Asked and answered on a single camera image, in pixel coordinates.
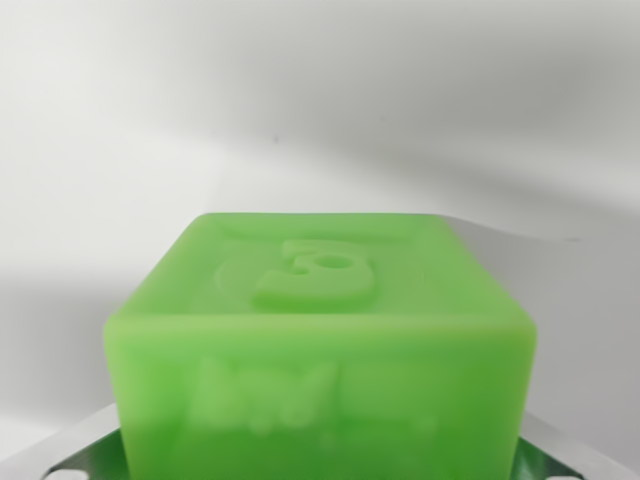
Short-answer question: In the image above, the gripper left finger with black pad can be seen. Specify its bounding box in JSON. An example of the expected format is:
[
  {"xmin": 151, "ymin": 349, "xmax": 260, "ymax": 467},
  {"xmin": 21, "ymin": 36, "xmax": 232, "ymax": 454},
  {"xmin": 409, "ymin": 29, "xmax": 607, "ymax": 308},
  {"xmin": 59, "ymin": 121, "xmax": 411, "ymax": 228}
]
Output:
[{"xmin": 0, "ymin": 403, "xmax": 133, "ymax": 480}]

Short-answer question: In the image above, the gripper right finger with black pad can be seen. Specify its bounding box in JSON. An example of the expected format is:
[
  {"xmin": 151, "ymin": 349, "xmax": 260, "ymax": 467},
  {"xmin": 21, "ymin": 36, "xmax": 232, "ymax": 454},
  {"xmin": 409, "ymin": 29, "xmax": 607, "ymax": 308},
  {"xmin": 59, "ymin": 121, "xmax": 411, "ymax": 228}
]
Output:
[{"xmin": 508, "ymin": 409, "xmax": 640, "ymax": 480}]

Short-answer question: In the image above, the green embossed cube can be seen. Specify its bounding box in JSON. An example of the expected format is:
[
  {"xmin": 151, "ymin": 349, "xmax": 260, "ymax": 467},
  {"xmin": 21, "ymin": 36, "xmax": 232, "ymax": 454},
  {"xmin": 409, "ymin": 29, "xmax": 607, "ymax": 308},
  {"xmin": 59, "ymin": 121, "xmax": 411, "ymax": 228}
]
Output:
[{"xmin": 101, "ymin": 211, "xmax": 541, "ymax": 480}]

